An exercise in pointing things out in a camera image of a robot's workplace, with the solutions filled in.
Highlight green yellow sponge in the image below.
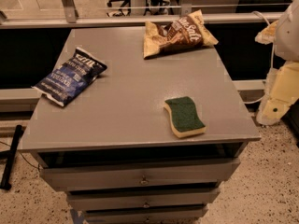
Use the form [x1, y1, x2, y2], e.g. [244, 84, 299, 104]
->
[164, 96, 206, 138]

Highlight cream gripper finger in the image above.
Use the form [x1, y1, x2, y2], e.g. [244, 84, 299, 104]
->
[256, 61, 299, 125]
[255, 21, 278, 45]

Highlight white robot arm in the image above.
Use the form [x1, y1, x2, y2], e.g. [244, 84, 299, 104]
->
[255, 0, 299, 125]

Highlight grey drawer cabinet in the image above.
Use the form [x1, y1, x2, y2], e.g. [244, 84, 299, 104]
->
[18, 25, 262, 224]

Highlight middle drawer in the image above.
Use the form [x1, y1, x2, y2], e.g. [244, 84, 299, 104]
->
[67, 188, 220, 211]

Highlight blue chip bag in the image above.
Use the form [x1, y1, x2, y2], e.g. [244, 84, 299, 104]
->
[34, 48, 107, 107]

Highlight bottom drawer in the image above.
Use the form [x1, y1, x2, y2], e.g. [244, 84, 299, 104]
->
[84, 205, 207, 224]

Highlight black metal leg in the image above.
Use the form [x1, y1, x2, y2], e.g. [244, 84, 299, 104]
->
[0, 125, 23, 190]

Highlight top drawer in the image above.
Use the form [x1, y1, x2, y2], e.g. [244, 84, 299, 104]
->
[41, 158, 240, 191]

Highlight white cable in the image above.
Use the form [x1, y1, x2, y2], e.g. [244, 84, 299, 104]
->
[242, 10, 277, 105]

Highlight metal railing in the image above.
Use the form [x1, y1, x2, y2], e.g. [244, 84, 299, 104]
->
[0, 0, 293, 29]

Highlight drawer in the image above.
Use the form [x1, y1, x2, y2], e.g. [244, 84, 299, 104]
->
[41, 158, 240, 191]
[84, 205, 207, 224]
[67, 188, 220, 211]

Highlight brown chip bag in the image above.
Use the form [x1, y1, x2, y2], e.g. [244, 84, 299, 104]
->
[143, 10, 218, 59]

